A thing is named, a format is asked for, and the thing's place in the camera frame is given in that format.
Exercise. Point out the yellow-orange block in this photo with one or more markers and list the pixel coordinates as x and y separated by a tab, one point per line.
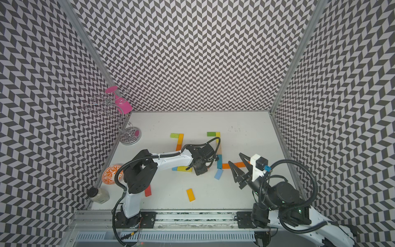
180	139
190	195

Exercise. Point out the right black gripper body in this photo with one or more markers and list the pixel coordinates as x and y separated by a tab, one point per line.
247	179

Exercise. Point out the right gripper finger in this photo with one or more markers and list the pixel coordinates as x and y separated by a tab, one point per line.
245	160
237	173

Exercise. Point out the natural wood block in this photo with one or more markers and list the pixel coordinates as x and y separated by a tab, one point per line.
219	151

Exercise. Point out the small glass jar black lid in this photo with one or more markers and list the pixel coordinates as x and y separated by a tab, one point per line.
98	195

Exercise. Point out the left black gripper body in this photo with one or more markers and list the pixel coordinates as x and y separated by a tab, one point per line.
201	169

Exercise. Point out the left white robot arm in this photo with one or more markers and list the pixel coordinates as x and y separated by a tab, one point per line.
135	176

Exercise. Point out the pink wire jewelry stand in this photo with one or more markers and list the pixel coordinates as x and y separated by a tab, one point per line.
113	104

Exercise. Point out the red block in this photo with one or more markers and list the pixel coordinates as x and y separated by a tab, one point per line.
148	191

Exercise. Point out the metal base rail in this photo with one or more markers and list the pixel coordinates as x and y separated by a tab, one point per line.
94	228

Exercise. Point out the yellow-green long block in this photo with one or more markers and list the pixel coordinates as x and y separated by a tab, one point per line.
184	169

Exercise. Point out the teal block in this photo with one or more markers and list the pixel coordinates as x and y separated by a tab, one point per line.
219	162

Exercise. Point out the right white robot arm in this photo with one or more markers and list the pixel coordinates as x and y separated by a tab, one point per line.
282	207

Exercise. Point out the orange patterned plate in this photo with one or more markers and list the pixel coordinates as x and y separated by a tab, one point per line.
108	176

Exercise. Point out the light blue block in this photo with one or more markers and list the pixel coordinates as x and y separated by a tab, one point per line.
218	174

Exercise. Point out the light green block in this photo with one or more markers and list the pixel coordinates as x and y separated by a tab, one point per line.
174	135

